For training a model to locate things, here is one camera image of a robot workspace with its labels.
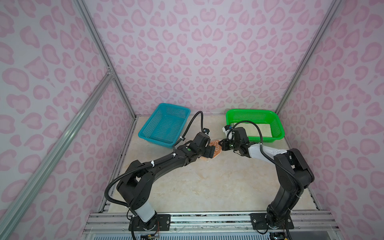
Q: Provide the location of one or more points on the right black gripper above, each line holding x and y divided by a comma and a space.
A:
222, 142

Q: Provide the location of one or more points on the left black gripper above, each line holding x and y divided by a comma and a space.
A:
210, 153

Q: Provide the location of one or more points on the orange patterned towel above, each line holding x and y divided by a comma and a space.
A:
212, 151

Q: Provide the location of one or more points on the teal yellow hippo towel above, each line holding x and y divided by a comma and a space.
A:
252, 131

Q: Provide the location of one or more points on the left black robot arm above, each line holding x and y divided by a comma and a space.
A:
136, 184

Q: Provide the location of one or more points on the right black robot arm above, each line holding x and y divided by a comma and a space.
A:
293, 172

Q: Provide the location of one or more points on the teal plastic basket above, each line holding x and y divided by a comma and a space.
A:
165, 125

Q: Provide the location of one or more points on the green plastic basket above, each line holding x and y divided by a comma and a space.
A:
258, 117

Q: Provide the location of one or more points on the left diagonal aluminium strut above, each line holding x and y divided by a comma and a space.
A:
21, 204

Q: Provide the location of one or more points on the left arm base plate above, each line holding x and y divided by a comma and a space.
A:
159, 222

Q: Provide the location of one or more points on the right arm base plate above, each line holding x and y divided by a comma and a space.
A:
267, 221

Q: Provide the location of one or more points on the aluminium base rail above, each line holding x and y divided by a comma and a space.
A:
301, 225

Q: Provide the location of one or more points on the left corner aluminium post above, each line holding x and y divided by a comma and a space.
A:
92, 29

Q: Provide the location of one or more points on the corner aluminium post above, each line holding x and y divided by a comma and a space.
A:
314, 43
92, 29

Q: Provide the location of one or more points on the right corner aluminium post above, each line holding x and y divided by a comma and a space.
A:
314, 43

